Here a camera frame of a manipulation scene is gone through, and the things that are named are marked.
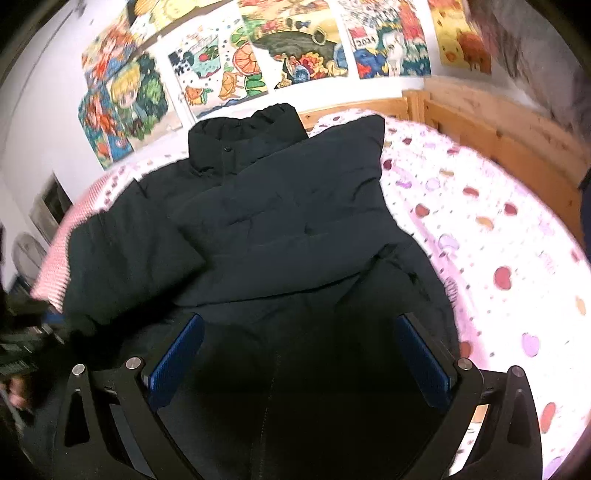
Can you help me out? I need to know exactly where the black bird wall poster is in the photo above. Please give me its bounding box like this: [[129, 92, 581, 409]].
[[127, 0, 162, 44]]

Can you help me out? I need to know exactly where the pink spotted bedsheet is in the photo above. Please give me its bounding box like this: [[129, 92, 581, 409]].
[[88, 113, 591, 480]]

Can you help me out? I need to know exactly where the white framed panel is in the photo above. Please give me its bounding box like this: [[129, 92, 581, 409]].
[[28, 173, 75, 245]]

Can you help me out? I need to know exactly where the round grey fan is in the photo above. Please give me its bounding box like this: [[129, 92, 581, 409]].
[[9, 233, 45, 283]]

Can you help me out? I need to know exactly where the red-haired character wall poster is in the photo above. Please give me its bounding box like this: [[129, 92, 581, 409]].
[[81, 23, 139, 86]]

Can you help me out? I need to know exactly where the wooden bed frame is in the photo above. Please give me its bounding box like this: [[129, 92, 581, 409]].
[[295, 78, 587, 245]]

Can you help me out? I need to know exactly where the pink striped pillow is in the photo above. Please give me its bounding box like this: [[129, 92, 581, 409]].
[[30, 178, 139, 311]]

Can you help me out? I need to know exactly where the orange fruit wall poster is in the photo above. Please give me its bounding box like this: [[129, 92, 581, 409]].
[[167, 13, 269, 117]]

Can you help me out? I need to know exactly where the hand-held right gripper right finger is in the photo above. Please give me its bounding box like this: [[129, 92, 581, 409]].
[[394, 313, 543, 480]]

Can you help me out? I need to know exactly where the person's left hand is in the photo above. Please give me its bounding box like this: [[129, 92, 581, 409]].
[[7, 376, 36, 412]]

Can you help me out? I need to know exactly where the grey hanging cloth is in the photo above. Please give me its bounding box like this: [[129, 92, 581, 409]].
[[466, 0, 591, 139]]

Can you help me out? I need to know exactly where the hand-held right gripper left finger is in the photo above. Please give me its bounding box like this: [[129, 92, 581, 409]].
[[53, 313, 206, 480]]

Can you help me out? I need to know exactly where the blue bird city wall poster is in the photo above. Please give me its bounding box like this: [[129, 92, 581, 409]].
[[337, 0, 433, 80]]

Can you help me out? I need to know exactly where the blond character wall poster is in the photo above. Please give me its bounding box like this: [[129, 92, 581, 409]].
[[78, 51, 169, 171]]

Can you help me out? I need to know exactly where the yellow bear wall poster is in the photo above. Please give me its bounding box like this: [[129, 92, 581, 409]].
[[427, 0, 493, 75]]

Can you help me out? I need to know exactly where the yellow patterned wall poster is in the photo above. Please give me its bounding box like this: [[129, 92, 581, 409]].
[[152, 0, 241, 34]]

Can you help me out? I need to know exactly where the black padded jacket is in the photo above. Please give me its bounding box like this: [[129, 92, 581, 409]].
[[18, 102, 462, 480]]

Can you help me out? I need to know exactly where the dark hat wall poster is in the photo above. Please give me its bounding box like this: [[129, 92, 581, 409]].
[[238, 0, 350, 92]]

